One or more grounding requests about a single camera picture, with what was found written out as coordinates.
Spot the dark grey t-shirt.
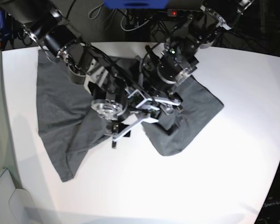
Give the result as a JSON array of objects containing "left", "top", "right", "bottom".
[{"left": 36, "top": 52, "right": 224, "bottom": 182}]

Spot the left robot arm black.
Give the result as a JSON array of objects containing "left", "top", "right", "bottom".
[{"left": 140, "top": 0, "right": 253, "bottom": 94}]

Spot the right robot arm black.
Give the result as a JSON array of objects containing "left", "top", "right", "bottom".
[{"left": 0, "top": 0, "right": 129, "bottom": 122}]

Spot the blue box overhead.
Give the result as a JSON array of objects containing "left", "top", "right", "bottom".
[{"left": 104, "top": 0, "right": 169, "bottom": 9}]

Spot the grey bin at left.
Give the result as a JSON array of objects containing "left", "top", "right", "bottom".
[{"left": 0, "top": 169, "right": 42, "bottom": 224}]

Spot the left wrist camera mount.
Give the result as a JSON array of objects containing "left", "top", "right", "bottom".
[{"left": 150, "top": 91, "right": 183, "bottom": 115}]

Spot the white cable loop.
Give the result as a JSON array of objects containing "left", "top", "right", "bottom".
[{"left": 120, "top": 14, "right": 152, "bottom": 32}]

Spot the black power strip red switch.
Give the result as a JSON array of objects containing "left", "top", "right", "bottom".
[{"left": 167, "top": 8, "right": 190, "bottom": 19}]

